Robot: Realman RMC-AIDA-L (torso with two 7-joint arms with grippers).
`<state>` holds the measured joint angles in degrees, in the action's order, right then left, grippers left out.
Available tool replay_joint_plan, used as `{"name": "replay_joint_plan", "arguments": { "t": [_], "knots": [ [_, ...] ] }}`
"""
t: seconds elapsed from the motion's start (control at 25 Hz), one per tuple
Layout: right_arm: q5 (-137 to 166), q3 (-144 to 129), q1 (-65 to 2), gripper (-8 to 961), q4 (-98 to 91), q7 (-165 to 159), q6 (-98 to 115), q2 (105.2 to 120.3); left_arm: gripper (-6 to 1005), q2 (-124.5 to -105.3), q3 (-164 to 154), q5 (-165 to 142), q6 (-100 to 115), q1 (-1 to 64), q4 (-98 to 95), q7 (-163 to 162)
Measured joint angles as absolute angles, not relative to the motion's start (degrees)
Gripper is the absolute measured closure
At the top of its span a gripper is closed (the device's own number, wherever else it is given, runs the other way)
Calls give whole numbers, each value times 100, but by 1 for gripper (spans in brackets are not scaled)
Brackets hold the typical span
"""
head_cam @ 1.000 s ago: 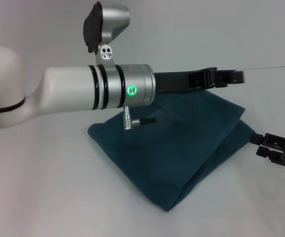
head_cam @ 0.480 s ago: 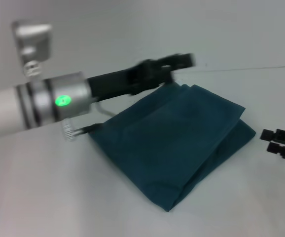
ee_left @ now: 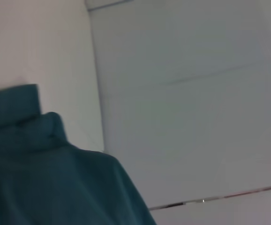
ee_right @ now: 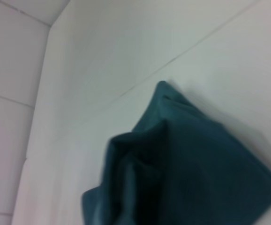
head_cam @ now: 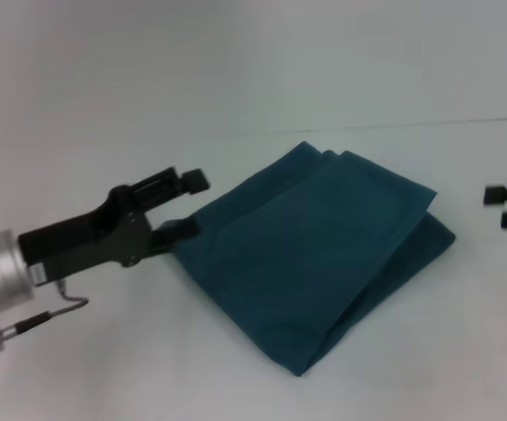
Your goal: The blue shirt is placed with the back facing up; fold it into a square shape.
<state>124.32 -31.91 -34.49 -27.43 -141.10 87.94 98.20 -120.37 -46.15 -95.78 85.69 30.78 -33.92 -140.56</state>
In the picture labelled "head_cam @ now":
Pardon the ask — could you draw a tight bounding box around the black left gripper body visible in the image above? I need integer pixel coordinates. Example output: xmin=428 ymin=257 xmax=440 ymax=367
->
xmin=18 ymin=165 xmax=184 ymax=289

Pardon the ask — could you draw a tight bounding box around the teal blue shirt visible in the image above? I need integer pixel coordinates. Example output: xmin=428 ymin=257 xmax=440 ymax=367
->
xmin=155 ymin=140 xmax=457 ymax=378

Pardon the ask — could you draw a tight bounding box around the dark left wrist cable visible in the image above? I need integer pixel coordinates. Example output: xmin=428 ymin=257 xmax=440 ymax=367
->
xmin=14 ymin=280 xmax=90 ymax=334

